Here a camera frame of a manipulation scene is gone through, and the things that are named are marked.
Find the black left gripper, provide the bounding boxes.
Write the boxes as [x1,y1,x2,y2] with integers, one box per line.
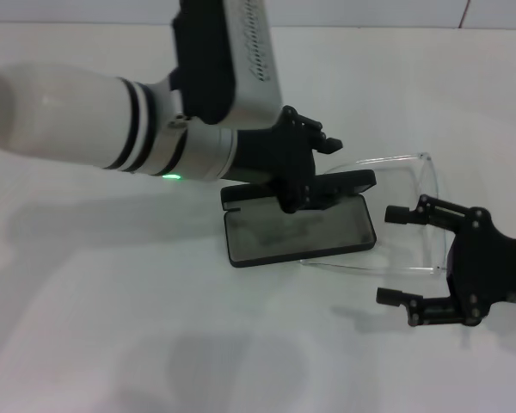
[222,105,350,215]

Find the black glasses case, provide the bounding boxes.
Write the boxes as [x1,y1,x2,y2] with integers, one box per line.
[220,169,378,270]

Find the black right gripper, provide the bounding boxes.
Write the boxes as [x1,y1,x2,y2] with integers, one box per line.
[376,194,516,329]

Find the clear white glasses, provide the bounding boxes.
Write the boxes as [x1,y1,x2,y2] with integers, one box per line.
[298,151,451,279]

